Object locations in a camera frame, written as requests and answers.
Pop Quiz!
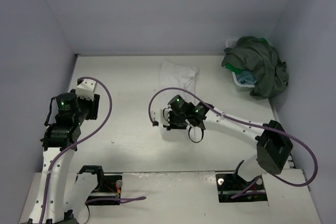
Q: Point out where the white t shirt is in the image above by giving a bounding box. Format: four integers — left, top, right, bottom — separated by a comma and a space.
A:
156, 61, 202, 143

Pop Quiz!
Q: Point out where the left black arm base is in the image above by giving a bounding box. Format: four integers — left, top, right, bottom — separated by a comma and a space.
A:
76, 165, 122, 206

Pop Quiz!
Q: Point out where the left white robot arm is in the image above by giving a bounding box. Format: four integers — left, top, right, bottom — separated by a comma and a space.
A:
27, 90, 105, 223

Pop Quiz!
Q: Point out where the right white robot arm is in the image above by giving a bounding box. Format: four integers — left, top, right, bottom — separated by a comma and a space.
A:
163, 95, 293, 188

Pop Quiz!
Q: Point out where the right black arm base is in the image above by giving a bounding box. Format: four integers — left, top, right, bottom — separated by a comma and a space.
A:
215, 160, 268, 203

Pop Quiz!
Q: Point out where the blue t shirt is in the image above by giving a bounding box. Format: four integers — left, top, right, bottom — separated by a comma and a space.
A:
235, 70, 257, 85

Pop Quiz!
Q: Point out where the white laundry basket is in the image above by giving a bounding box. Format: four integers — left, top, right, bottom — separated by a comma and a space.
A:
225, 38, 257, 94

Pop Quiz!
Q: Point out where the grey green t shirt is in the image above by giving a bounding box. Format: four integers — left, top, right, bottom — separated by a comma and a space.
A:
222, 36, 289, 99

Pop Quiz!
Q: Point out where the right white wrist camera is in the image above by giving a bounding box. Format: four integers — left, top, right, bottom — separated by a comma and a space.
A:
151, 108, 170, 127

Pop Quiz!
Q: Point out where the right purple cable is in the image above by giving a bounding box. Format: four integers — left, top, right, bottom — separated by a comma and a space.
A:
148, 87, 319, 199

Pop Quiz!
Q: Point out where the purple cable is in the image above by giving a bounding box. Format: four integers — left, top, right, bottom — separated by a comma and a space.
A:
148, 87, 319, 199
38, 76, 147, 224

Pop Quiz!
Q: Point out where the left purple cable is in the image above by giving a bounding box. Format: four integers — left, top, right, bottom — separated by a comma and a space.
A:
38, 76, 147, 224

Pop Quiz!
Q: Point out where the black thin looped cable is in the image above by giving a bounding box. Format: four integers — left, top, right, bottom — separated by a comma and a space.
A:
83, 202, 91, 223

